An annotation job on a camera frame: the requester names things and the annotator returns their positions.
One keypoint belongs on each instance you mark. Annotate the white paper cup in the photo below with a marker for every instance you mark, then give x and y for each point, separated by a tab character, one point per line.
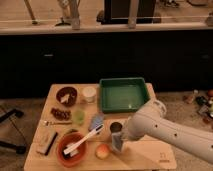
89	94

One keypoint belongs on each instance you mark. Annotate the wooden folding table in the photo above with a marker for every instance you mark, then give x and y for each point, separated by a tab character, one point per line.
146	154

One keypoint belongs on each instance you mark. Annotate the grey-blue towel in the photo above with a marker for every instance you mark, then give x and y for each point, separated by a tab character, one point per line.
114	142

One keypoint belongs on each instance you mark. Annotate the wooden block eraser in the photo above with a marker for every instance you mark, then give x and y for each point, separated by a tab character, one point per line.
46	142

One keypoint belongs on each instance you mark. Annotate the metal fork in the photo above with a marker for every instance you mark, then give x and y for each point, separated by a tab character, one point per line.
50	123

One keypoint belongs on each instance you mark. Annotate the metal cup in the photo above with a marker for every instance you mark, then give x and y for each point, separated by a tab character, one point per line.
116	127

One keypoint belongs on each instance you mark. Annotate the small green cup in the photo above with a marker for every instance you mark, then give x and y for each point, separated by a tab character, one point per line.
78	117

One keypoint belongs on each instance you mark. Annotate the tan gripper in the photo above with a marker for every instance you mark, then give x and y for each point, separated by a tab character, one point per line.
121	138

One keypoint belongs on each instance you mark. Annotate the green plastic tray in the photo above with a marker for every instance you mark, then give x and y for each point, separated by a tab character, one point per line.
122	95

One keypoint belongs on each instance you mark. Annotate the white brush with dark bristles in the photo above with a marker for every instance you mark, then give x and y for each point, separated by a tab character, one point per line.
74	146

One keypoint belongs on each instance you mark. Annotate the orange bowl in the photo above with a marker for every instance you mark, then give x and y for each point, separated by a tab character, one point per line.
67	156

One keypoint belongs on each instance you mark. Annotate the peach fruit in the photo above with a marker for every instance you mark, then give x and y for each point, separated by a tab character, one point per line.
102	151

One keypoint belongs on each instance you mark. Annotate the white piece in bowl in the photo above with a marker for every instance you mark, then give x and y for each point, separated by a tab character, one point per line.
65	98

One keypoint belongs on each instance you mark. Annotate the dark brown bowl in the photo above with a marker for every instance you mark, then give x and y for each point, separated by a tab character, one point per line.
67	90

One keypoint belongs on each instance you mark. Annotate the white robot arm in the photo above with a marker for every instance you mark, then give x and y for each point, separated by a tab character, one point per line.
150	120

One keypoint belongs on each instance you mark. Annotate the blue folded cloth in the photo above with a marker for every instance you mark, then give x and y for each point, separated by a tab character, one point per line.
96	120

